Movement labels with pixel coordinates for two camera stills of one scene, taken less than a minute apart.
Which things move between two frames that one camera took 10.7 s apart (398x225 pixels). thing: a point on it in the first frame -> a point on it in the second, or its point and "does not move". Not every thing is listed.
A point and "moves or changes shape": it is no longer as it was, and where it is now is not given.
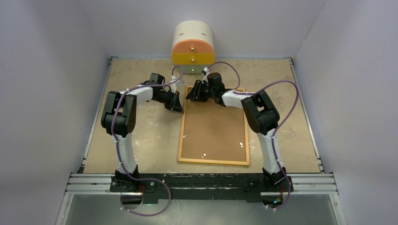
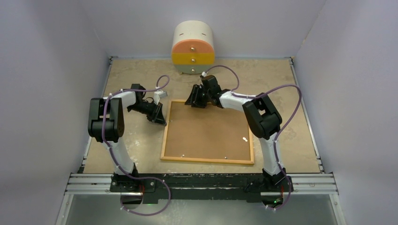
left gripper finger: [177, 105] -> [159, 118]
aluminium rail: [300, 184] does not move
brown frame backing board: [213, 132] moves or changes shape
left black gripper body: [164, 96] -> [144, 108]
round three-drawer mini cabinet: [193, 46] does not move
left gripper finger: [169, 106] -> [151, 116]
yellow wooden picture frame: [211, 132] -> [251, 162]
